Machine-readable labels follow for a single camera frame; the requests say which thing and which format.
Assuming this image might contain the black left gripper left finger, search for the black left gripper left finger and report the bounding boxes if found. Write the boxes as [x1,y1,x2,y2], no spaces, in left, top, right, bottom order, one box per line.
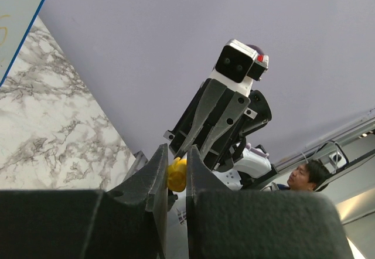
[1,144,168,258]

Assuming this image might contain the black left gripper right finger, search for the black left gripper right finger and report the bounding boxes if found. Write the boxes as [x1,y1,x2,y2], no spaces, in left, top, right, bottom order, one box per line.
[186,146,353,258]

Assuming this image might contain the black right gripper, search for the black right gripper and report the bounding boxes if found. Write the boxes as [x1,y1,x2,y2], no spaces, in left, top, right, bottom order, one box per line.
[164,79,272,169]

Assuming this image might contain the yellow marker cap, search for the yellow marker cap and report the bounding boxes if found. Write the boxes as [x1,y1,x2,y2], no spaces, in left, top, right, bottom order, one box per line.
[167,158,187,192]

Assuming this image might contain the blue framed whiteboard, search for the blue framed whiteboard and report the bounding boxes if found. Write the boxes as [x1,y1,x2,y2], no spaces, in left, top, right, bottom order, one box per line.
[1,0,45,83]

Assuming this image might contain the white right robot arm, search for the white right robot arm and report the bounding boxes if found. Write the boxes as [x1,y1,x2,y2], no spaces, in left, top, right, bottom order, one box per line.
[165,79,276,188]

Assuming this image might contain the person with black hair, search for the person with black hair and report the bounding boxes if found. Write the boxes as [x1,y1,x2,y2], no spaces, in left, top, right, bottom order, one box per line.
[287,159,330,192]

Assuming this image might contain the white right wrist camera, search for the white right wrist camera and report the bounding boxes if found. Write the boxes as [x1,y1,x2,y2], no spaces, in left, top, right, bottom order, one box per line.
[209,39,270,97]

